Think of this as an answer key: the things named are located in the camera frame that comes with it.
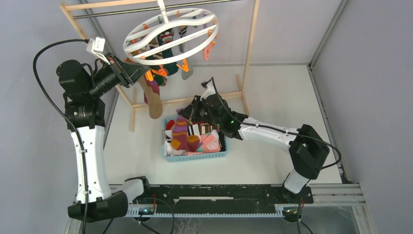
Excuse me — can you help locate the white round sock hanger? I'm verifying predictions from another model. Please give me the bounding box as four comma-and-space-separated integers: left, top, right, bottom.
123, 0, 219, 66

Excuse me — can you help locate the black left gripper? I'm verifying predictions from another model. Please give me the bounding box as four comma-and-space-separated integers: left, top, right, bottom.
87, 53, 150, 97

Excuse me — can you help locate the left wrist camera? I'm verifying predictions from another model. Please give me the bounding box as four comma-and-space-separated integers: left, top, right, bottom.
86, 36, 106, 60

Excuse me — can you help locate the white black striped sock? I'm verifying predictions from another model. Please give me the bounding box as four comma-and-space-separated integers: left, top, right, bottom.
187, 124, 201, 138

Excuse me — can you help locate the purple striped sock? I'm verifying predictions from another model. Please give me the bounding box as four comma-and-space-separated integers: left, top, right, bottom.
171, 116, 200, 152

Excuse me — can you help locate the light blue plastic basket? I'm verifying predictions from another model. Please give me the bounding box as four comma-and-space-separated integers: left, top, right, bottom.
162, 116, 228, 162

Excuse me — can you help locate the wooden drying rack frame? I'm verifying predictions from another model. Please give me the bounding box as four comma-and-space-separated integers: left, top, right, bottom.
59, 0, 260, 132

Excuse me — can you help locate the tan brown ribbed sock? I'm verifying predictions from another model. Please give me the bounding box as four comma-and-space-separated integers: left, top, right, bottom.
138, 76, 163, 119

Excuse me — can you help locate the green christmas hanging sock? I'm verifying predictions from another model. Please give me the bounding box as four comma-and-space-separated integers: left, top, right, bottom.
157, 28, 178, 76

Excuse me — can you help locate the grey striped hanging sock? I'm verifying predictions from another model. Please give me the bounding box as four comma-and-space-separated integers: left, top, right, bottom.
177, 26, 193, 80

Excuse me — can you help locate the pink sock in basket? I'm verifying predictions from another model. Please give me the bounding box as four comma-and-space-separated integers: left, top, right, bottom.
184, 130, 221, 155

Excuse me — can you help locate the metal hanging rod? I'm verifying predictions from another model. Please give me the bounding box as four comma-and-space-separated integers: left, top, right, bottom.
74, 0, 233, 20

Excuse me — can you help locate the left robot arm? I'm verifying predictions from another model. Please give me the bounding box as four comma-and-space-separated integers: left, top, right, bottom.
56, 57, 152, 222

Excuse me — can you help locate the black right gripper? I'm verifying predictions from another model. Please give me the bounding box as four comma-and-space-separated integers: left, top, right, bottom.
178, 96, 222, 127

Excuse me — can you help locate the pink clothespin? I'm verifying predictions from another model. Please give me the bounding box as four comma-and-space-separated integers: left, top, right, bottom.
202, 41, 215, 61

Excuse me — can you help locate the orange clothespin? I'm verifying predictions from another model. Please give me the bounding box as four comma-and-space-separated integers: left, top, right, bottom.
145, 69, 154, 82
176, 59, 189, 72

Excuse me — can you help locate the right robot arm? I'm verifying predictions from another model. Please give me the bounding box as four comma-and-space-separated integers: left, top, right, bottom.
178, 95, 330, 203

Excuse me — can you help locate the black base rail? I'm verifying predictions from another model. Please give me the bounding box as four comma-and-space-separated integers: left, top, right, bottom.
133, 184, 314, 216

